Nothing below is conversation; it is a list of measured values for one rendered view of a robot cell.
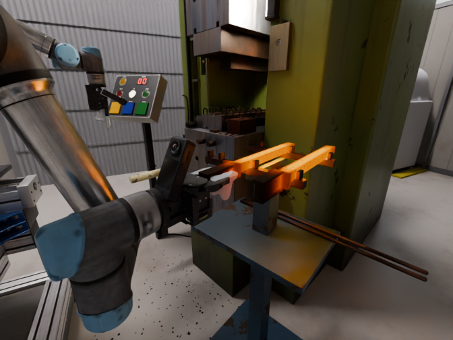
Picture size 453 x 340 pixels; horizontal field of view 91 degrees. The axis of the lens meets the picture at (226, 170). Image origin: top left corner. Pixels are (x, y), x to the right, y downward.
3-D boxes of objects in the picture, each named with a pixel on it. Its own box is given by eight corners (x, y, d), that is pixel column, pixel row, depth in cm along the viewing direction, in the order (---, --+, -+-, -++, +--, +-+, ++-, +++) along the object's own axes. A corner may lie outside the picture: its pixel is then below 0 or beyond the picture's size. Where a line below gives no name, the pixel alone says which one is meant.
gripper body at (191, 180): (191, 204, 51) (143, 227, 43) (189, 168, 49) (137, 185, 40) (216, 215, 47) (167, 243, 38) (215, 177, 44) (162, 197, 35)
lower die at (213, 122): (221, 131, 110) (221, 114, 107) (197, 127, 123) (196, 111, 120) (271, 123, 137) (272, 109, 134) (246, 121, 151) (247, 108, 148)
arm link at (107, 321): (141, 277, 44) (133, 230, 41) (131, 333, 34) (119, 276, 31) (98, 284, 43) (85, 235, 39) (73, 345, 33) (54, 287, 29)
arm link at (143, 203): (113, 191, 37) (138, 208, 32) (139, 183, 40) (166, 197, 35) (120, 231, 39) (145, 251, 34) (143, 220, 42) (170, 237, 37)
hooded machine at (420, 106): (345, 162, 373) (362, 68, 326) (368, 157, 396) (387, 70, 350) (389, 175, 312) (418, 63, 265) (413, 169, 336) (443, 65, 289)
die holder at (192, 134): (233, 226, 110) (234, 137, 96) (188, 201, 136) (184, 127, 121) (292, 193, 147) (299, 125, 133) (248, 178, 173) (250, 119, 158)
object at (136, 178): (133, 185, 128) (131, 177, 126) (129, 183, 131) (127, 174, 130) (194, 168, 157) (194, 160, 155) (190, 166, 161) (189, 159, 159)
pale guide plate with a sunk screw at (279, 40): (286, 69, 91) (290, 21, 85) (267, 71, 97) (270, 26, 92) (288, 70, 92) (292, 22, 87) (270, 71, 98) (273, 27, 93)
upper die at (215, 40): (220, 50, 98) (220, 25, 95) (193, 56, 111) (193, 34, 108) (275, 60, 126) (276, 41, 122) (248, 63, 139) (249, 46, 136)
